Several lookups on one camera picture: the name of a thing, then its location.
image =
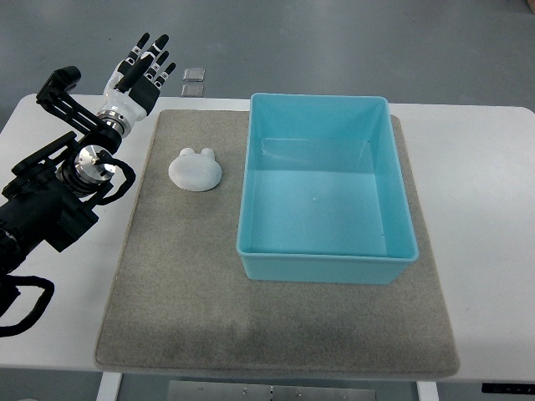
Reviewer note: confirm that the white table leg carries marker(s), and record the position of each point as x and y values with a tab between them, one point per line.
427	391
109	387

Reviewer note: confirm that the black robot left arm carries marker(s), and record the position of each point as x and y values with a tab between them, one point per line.
55	189

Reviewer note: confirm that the left white table leg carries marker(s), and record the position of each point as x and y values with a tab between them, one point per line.
109	387

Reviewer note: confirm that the grey felt mat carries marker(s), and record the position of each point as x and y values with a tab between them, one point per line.
182	303

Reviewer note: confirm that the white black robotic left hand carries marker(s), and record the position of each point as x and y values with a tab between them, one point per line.
135	85

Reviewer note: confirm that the black table control panel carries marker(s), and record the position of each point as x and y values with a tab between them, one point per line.
509	388

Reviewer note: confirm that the blue plastic box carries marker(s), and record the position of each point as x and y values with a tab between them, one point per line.
323	195

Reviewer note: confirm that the right white table leg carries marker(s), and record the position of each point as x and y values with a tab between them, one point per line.
427	391

